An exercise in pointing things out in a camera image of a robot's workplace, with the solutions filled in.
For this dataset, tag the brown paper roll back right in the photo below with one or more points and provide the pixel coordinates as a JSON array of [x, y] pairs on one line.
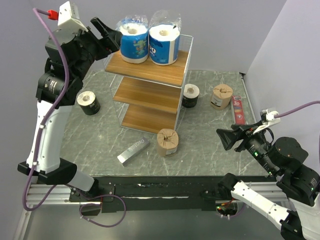
[[221, 96]]

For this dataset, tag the blue paper towel roll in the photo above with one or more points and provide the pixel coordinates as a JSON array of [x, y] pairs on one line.
[[134, 42], [164, 37]]

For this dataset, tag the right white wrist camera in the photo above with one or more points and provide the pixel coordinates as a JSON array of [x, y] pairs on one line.
[[267, 119]]

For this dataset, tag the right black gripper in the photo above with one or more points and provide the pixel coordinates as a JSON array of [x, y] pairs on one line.
[[227, 136]]

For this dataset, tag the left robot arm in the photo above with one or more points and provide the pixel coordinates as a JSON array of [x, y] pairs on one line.
[[65, 69]]

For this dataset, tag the brown paper roll front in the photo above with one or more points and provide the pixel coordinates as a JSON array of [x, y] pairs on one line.
[[167, 142]]

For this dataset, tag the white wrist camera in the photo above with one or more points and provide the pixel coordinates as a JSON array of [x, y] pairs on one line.
[[67, 17], [267, 119]]

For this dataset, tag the silver toothpaste box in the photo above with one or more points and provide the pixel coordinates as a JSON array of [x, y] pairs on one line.
[[133, 150]]

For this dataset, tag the black paper towel roll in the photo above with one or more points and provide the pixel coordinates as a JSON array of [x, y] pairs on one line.
[[190, 95], [88, 102]]

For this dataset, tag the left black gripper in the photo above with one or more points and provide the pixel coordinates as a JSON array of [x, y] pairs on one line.
[[111, 38]]

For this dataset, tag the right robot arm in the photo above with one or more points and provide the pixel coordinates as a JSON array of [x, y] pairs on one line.
[[296, 182]]

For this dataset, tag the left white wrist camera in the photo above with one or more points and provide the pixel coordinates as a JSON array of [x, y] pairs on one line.
[[67, 17]]

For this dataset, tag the red toothpaste box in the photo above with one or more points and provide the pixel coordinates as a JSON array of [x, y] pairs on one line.
[[237, 110]]

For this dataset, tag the white wire wooden shelf rack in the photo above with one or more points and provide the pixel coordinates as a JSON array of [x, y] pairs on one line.
[[148, 97]]

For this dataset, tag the brown paper roll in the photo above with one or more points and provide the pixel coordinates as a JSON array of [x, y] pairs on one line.
[[167, 142], [221, 96]]

